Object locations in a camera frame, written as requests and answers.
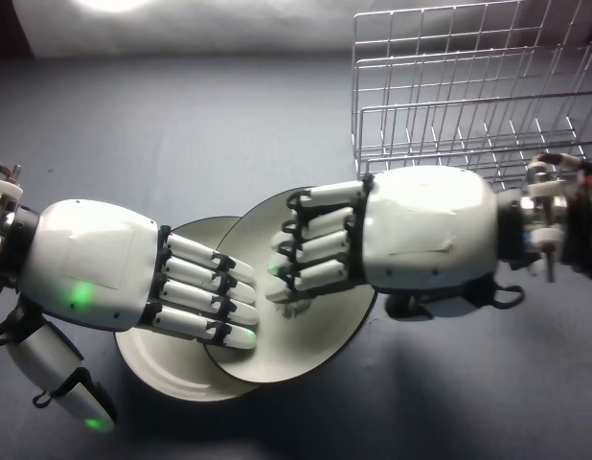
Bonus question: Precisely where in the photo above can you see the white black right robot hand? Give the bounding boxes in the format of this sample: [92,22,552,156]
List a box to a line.
[265,166,525,321]

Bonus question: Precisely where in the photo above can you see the metal wire dish rack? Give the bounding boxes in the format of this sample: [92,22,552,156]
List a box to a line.
[351,0,592,193]

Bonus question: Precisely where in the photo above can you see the white backdrop sheet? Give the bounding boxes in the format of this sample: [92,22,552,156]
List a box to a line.
[17,0,592,58]

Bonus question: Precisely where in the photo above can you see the white plate with mountain print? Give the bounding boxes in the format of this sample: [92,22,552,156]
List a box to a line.
[203,184,378,384]

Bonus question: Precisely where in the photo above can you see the grey table cloth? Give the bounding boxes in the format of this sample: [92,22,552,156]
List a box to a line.
[0,45,592,460]

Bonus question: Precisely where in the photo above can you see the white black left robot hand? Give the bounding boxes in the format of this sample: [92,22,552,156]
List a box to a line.
[0,197,260,435]

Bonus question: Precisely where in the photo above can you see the white plate with leaf print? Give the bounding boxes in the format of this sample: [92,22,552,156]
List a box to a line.
[113,216,263,403]

